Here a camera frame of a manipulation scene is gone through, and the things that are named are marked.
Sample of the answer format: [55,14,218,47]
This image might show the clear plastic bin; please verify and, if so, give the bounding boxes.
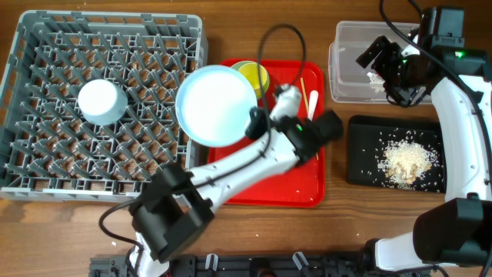
[328,20,435,105]

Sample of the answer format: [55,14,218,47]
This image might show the black waste tray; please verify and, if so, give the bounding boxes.
[347,115,446,193]

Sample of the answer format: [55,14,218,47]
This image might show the white napkin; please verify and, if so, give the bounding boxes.
[367,72,385,85]

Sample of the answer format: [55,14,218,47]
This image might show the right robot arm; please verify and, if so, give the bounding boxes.
[357,6,491,275]

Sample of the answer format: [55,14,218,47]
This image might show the white plastic fork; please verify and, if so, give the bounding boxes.
[307,90,319,120]

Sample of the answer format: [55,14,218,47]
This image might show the light blue plate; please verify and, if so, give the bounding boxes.
[175,65,258,148]

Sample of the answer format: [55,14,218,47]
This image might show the light blue bowl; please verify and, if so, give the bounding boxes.
[78,79,128,126]

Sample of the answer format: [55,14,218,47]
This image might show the yellow plastic cup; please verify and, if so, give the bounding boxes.
[238,62,270,98]

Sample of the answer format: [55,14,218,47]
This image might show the rice food scraps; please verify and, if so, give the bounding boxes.
[359,129,443,192]

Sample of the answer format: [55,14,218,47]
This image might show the light green bowl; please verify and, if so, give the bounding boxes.
[231,61,253,71]

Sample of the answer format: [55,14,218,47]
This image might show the wooden chopstick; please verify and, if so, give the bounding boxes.
[299,77,320,161]

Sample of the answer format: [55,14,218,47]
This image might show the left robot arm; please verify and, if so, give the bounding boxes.
[129,85,344,276]

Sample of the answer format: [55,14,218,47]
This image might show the grey dishwasher rack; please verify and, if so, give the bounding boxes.
[1,10,208,202]

